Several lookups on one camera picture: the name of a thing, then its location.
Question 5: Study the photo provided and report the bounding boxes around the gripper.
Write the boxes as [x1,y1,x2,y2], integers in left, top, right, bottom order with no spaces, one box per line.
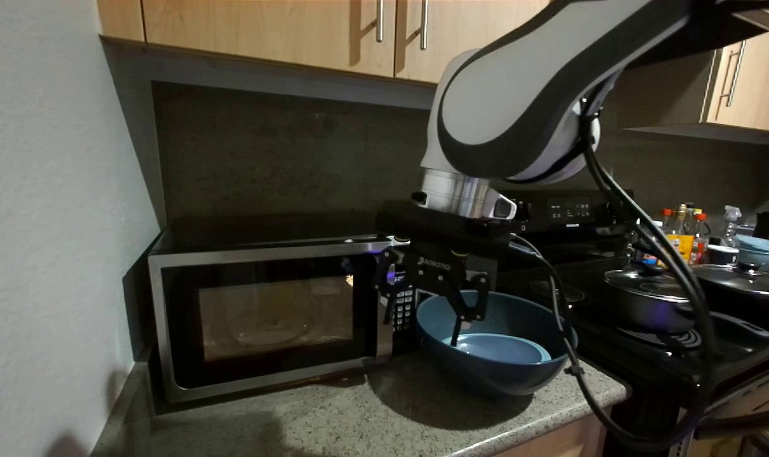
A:
[372,240,498,347]

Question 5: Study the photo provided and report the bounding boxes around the microwave door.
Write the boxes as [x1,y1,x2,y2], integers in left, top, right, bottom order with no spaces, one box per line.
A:
[147,240,396,405]

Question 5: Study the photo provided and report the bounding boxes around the black and silver microwave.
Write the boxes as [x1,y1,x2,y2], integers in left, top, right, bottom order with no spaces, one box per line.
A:
[146,232,421,405]

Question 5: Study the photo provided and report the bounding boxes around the small light blue bowl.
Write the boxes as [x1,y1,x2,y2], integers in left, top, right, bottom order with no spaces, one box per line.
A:
[441,333,553,366]

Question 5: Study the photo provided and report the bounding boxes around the large blue bowl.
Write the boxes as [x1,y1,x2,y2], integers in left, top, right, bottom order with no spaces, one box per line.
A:
[414,289,579,397]

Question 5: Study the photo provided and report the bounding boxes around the stove burner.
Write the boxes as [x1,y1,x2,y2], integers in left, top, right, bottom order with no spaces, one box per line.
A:
[529,279,589,304]
[618,325,704,352]

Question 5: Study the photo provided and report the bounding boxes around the wooden drawer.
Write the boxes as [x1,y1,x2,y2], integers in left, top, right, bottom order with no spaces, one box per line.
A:
[489,411,608,457]

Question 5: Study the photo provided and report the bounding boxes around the glass pot lid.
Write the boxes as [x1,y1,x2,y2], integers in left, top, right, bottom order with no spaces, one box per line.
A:
[603,263,695,303]

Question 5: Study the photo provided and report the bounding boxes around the black pot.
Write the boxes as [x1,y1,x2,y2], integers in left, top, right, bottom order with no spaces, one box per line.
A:
[603,263,704,335]

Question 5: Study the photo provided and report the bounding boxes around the black stove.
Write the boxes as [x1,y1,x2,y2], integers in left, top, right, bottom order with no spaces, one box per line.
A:
[497,187,769,457]

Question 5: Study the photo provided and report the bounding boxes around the row of bottles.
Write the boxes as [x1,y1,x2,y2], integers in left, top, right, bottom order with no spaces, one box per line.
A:
[638,202,711,267]

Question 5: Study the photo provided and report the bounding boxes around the clear spray bottle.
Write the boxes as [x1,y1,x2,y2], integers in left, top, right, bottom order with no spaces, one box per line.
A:
[720,204,744,249]

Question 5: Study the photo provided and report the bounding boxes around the black pan with glass lid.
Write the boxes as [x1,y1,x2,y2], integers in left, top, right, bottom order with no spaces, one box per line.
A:
[690,262,769,300]

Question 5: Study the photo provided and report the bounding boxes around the stack of blue bowls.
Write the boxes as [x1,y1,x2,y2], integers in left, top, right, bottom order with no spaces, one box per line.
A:
[735,234,769,275]

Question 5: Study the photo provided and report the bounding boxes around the black range hood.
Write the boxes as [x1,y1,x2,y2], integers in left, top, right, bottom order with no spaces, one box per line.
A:
[626,0,769,69]

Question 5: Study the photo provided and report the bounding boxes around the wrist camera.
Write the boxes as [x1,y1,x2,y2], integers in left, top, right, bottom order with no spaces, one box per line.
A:
[376,201,526,247]

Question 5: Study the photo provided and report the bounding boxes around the wooden wall cabinets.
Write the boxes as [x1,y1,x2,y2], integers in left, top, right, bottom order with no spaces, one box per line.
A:
[96,0,553,85]

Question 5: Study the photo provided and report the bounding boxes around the wooden wall cabinet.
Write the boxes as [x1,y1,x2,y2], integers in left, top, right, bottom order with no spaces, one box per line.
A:
[619,27,769,145]

